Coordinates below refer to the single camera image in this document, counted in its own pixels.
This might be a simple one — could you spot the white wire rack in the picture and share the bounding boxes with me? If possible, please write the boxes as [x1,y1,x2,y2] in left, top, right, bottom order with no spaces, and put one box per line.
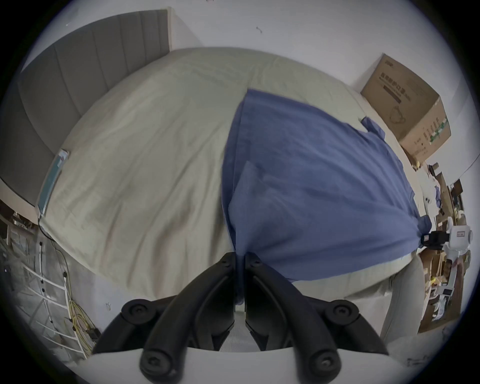
[0,240,88,354]

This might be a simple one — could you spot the dark blue shirt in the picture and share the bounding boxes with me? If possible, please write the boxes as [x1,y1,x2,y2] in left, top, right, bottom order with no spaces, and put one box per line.
[221,89,433,305]

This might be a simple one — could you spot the brown cardboard carton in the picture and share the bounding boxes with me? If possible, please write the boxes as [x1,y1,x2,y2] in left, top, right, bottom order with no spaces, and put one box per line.
[361,53,452,166]

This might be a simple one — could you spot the person's legs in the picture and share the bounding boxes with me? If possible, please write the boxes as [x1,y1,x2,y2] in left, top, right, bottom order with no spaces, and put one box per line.
[380,255,427,343]

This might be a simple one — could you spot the flat teal box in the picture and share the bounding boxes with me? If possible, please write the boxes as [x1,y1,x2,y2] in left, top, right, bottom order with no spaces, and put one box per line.
[36,149,71,219]

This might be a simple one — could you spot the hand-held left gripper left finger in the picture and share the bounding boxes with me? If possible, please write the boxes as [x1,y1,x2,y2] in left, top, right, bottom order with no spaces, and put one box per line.
[92,252,241,380]

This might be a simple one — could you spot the yellow cable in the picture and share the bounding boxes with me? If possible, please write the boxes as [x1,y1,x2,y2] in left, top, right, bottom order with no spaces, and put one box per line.
[69,299,101,358]

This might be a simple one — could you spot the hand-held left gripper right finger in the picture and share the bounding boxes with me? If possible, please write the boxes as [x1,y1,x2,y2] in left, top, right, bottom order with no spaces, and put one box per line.
[244,253,389,382]

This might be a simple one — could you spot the grey padded headboard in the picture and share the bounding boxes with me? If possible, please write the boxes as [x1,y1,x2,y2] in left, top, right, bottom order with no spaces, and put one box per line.
[0,9,174,211]

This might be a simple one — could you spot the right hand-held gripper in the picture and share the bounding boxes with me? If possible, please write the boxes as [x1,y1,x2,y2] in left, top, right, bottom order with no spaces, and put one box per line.
[422,223,474,259]

